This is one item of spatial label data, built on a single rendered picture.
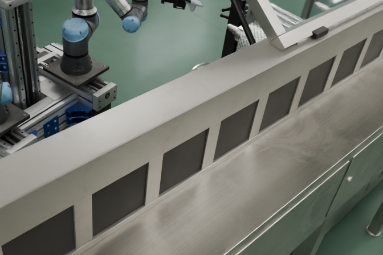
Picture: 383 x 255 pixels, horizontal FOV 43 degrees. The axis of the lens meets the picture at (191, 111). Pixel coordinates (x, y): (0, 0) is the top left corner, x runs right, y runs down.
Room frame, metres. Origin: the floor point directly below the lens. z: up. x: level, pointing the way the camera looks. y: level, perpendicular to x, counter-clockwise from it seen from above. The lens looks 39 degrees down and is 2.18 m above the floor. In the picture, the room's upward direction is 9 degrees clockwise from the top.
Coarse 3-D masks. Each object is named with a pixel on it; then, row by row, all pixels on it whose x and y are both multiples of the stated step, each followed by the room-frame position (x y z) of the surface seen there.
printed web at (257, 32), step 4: (256, 20) 1.48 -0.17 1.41; (252, 24) 1.46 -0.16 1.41; (256, 24) 1.46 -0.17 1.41; (252, 28) 1.44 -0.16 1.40; (256, 28) 1.44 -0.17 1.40; (260, 28) 1.44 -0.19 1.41; (244, 32) 1.44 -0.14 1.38; (252, 32) 1.43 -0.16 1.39; (256, 32) 1.42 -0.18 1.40; (260, 32) 1.42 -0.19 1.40; (244, 36) 1.43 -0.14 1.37; (256, 36) 1.41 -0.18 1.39; (260, 36) 1.41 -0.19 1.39; (264, 36) 1.40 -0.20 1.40; (240, 40) 1.43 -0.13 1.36; (244, 40) 1.42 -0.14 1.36; (256, 40) 1.40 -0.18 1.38; (240, 44) 1.42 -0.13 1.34; (244, 44) 1.41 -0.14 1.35; (248, 44) 1.40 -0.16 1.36; (240, 48) 1.42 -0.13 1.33
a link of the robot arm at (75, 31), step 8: (64, 24) 1.87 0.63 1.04; (72, 24) 1.88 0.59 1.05; (80, 24) 1.89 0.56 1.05; (88, 24) 1.95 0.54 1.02; (64, 32) 1.84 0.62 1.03; (72, 32) 1.83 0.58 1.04; (80, 32) 1.85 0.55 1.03; (88, 32) 1.91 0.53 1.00; (64, 40) 1.84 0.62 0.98; (72, 40) 1.83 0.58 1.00; (80, 40) 1.84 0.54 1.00; (88, 40) 1.90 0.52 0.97; (64, 48) 1.84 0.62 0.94; (72, 48) 1.83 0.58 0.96; (80, 48) 1.84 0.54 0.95
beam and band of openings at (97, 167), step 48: (288, 48) 0.91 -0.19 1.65; (336, 48) 1.03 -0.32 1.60; (144, 96) 0.66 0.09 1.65; (192, 96) 0.69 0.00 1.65; (240, 96) 0.76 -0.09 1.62; (288, 96) 0.92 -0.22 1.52; (48, 144) 0.51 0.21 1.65; (96, 144) 0.53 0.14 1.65; (144, 144) 0.57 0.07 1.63; (192, 144) 0.67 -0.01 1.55; (240, 144) 0.80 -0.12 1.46; (0, 192) 0.41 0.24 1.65; (48, 192) 0.44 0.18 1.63; (96, 192) 0.51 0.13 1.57; (144, 192) 0.59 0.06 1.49; (0, 240) 0.38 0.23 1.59; (48, 240) 0.44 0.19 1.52; (96, 240) 0.50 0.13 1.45
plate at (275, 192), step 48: (336, 96) 1.06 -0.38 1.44; (288, 144) 0.84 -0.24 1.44; (336, 144) 0.87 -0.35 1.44; (192, 192) 0.65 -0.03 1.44; (240, 192) 0.67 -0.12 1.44; (288, 192) 0.69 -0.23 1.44; (336, 192) 0.87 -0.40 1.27; (144, 240) 0.52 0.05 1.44; (192, 240) 0.54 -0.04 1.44; (240, 240) 0.55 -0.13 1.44; (288, 240) 0.72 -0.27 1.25
